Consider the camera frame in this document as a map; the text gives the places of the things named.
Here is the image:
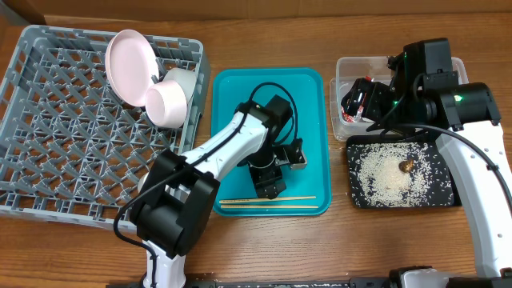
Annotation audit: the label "pink white bowl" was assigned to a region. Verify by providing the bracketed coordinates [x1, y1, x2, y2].
[145, 80, 187, 129]

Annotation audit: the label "grey bowl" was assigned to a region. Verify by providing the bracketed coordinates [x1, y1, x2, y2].
[163, 68, 197, 104]

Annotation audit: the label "dark food scrap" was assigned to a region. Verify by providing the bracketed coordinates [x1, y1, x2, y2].
[398, 159, 414, 174]

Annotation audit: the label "wooden chopstick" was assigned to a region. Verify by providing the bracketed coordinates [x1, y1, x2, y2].
[221, 205, 319, 210]
[219, 196, 316, 204]

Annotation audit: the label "white pink round plate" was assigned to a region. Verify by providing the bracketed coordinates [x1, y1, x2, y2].
[105, 30, 159, 107]

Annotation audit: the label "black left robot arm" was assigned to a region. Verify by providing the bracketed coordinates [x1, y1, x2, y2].
[130, 95, 307, 287]

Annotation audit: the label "clear plastic bin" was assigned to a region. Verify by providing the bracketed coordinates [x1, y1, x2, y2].
[329, 56, 469, 142]

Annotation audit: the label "spilled rice pile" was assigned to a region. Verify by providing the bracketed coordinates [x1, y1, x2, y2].
[348, 142, 455, 208]

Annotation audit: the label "black rectangular tray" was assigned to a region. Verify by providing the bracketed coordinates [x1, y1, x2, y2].
[345, 134, 462, 210]

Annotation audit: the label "white paper cup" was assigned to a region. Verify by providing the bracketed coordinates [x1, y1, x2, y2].
[137, 173, 148, 193]

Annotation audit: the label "red snack wrapper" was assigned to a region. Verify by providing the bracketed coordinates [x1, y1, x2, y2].
[341, 76, 374, 122]

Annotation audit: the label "grey plastic dish rack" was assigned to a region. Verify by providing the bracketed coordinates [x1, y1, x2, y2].
[1, 25, 210, 229]

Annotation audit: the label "teal plastic tray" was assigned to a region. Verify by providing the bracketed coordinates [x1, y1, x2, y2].
[211, 68, 332, 217]

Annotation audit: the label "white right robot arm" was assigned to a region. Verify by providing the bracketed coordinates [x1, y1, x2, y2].
[338, 38, 511, 287]

